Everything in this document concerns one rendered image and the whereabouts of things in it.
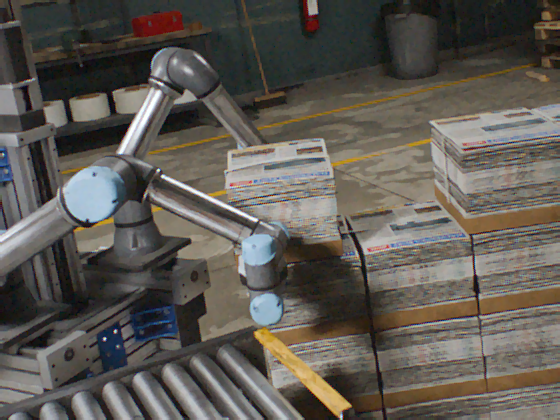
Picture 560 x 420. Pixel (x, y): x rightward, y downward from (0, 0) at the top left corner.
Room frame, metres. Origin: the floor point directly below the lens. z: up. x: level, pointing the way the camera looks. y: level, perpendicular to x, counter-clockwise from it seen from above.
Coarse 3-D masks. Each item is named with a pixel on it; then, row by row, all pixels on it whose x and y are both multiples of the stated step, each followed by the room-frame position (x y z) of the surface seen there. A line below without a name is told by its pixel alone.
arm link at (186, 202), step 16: (128, 160) 2.07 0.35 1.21; (144, 176) 2.08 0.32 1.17; (160, 176) 2.10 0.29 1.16; (144, 192) 2.07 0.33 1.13; (160, 192) 2.07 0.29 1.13; (176, 192) 2.07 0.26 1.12; (192, 192) 2.08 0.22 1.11; (176, 208) 2.07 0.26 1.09; (192, 208) 2.06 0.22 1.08; (208, 208) 2.06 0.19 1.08; (224, 208) 2.06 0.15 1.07; (208, 224) 2.05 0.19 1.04; (224, 224) 2.04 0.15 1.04; (240, 224) 2.04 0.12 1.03; (256, 224) 2.05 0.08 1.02; (272, 224) 2.08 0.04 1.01; (240, 240) 2.04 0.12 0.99; (288, 240) 2.07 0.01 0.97
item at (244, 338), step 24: (240, 336) 1.93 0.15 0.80; (144, 360) 1.89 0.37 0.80; (168, 360) 1.87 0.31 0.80; (216, 360) 1.90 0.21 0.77; (264, 360) 1.94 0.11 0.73; (72, 384) 1.83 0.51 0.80; (96, 384) 1.81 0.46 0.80; (0, 408) 1.77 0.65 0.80; (24, 408) 1.75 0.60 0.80; (144, 408) 1.84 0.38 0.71
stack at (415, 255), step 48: (384, 240) 2.35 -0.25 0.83; (432, 240) 2.29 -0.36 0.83; (480, 240) 2.29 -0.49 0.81; (528, 240) 2.29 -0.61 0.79; (288, 288) 2.26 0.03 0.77; (336, 288) 2.27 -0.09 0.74; (384, 288) 2.28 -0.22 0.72; (432, 288) 2.28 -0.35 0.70; (480, 288) 2.29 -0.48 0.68; (528, 288) 2.29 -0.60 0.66; (336, 336) 2.28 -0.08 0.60; (384, 336) 2.27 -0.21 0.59; (432, 336) 2.28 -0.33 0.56; (480, 336) 2.28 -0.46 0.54; (528, 336) 2.28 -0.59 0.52; (288, 384) 2.26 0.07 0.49; (336, 384) 2.27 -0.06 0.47; (384, 384) 2.28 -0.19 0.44; (432, 384) 2.28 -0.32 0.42
